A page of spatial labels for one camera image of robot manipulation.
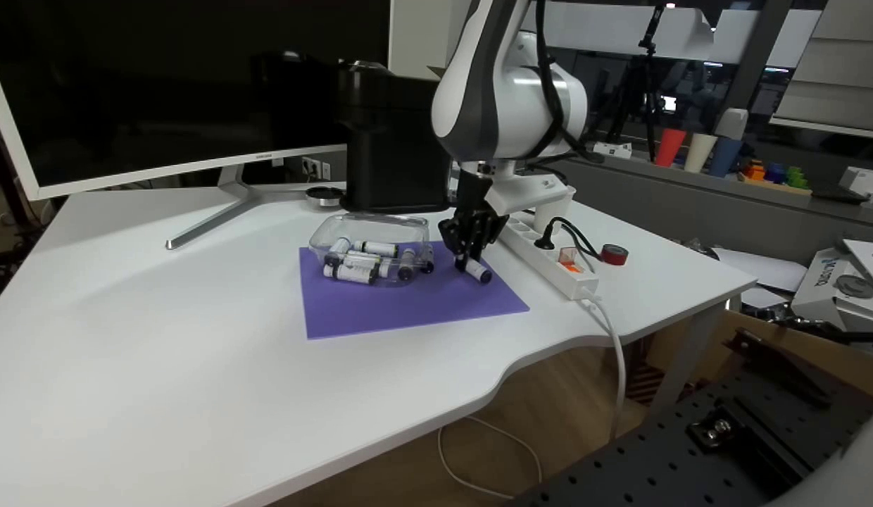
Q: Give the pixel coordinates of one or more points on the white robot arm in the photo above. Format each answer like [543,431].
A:
[511,103]

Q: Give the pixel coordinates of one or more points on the small round metal lid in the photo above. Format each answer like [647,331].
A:
[325,194]

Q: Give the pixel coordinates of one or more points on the red tape roll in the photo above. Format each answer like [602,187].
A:
[615,253]

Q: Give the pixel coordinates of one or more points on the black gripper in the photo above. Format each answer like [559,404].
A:
[476,200]

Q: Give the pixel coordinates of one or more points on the white window blinds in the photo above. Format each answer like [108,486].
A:
[830,66]

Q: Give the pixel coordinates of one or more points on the red plastic cup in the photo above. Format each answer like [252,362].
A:
[668,146]

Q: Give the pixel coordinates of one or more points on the clear bowl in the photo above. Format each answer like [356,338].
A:
[362,227]

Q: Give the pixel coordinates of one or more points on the white power strip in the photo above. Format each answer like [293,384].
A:
[549,262]

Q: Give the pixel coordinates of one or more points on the green toy block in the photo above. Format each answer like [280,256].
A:
[797,175]

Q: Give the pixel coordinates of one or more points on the black perforated breadboard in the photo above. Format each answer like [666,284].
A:
[680,459]

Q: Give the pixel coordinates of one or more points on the black light stand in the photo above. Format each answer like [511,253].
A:
[652,94]

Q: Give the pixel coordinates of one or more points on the white plastic cup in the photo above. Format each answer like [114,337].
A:
[699,153]

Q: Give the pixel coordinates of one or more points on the blue plastic cup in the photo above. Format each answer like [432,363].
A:
[725,155]

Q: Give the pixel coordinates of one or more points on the grey table leg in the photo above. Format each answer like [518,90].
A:
[690,352]

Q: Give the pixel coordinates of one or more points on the grey monitor stand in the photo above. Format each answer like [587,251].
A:
[212,220]

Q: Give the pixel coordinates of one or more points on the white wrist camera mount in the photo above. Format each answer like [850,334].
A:
[535,191]

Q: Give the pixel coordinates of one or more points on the grey low cabinet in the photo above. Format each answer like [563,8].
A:
[699,211]

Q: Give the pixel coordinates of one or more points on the black box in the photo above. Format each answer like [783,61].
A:
[390,142]

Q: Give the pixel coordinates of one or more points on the purple mat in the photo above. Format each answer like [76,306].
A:
[398,306]

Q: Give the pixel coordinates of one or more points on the stack of printed papers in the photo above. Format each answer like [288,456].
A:
[849,282]

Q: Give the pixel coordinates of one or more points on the white framed computer monitor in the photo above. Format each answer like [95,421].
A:
[171,84]

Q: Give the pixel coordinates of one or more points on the small bottle with black cap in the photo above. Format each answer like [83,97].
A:
[409,266]
[339,249]
[345,270]
[476,270]
[363,270]

